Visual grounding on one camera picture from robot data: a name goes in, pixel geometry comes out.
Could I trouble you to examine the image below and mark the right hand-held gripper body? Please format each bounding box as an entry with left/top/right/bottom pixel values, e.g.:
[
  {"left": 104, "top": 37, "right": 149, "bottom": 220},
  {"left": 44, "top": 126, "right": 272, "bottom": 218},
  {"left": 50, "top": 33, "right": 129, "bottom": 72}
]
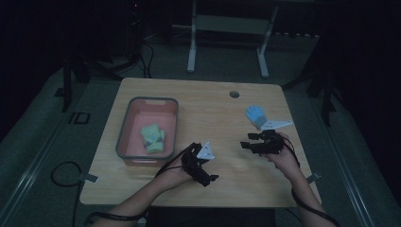
[{"left": 250, "top": 119, "right": 293, "bottom": 156}]

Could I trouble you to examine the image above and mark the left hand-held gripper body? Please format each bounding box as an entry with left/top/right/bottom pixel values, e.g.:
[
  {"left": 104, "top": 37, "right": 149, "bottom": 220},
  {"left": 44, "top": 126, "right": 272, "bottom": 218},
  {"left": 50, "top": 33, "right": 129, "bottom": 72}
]
[{"left": 181, "top": 141, "right": 217, "bottom": 185}]

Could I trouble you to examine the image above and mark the blue knit glove grey cuff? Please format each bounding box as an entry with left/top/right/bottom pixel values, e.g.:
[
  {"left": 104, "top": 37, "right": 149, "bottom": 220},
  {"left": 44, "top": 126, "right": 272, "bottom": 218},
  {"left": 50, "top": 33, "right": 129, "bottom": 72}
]
[{"left": 245, "top": 105, "right": 269, "bottom": 131}]

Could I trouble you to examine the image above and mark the green fuzzy glove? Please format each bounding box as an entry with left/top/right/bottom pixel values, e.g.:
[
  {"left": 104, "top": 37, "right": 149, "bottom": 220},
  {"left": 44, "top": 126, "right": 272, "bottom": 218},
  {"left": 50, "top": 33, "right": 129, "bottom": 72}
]
[{"left": 140, "top": 123, "right": 166, "bottom": 155}]

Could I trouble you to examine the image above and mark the pink basin grey rim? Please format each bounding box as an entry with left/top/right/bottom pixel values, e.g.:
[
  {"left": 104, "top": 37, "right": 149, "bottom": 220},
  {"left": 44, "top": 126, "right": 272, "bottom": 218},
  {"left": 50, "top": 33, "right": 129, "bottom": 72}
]
[{"left": 114, "top": 96, "right": 180, "bottom": 167}]

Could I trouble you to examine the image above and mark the person's right hand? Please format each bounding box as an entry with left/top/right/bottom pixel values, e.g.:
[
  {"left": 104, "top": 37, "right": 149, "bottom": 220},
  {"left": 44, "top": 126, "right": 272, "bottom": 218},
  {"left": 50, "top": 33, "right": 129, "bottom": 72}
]
[{"left": 266, "top": 131, "right": 301, "bottom": 179}]

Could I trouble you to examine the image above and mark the person's left hand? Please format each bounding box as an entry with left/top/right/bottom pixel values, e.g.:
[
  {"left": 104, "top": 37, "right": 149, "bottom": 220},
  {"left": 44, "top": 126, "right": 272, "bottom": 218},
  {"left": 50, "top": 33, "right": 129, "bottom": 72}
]
[{"left": 156, "top": 157, "right": 195, "bottom": 192}]

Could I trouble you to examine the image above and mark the person's dark clothing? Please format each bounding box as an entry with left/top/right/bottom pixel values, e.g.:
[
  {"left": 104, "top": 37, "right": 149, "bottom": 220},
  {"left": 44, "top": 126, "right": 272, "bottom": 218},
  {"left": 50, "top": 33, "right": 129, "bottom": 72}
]
[{"left": 145, "top": 206, "right": 279, "bottom": 227}]

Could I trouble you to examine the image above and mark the grey table edge clip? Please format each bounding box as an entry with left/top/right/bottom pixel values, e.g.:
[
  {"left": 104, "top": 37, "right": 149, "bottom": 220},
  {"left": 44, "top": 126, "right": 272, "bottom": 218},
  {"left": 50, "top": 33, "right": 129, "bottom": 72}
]
[
  {"left": 305, "top": 172, "right": 323, "bottom": 184},
  {"left": 78, "top": 172, "right": 99, "bottom": 184}
]

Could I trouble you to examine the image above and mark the black metal stand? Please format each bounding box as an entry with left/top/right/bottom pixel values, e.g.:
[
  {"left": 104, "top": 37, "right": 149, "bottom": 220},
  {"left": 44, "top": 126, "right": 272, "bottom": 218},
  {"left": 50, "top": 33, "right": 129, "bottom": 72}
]
[
  {"left": 54, "top": 51, "right": 126, "bottom": 114},
  {"left": 281, "top": 60, "right": 343, "bottom": 128}
]

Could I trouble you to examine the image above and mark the white metal stand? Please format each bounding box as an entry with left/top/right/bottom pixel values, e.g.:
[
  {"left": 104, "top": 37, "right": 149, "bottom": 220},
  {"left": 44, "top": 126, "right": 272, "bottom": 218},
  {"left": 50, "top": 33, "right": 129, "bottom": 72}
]
[{"left": 172, "top": 0, "right": 280, "bottom": 79}]

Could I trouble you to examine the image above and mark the black floor bracket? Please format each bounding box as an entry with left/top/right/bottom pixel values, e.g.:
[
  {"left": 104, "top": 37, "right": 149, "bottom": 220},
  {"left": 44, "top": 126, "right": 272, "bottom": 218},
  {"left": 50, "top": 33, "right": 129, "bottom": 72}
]
[{"left": 68, "top": 111, "right": 92, "bottom": 125}]

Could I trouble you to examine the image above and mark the black floor cable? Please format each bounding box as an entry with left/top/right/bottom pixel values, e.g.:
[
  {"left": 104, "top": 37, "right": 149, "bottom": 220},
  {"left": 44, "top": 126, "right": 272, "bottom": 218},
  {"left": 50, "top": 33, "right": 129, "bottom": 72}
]
[{"left": 50, "top": 161, "right": 84, "bottom": 227}]

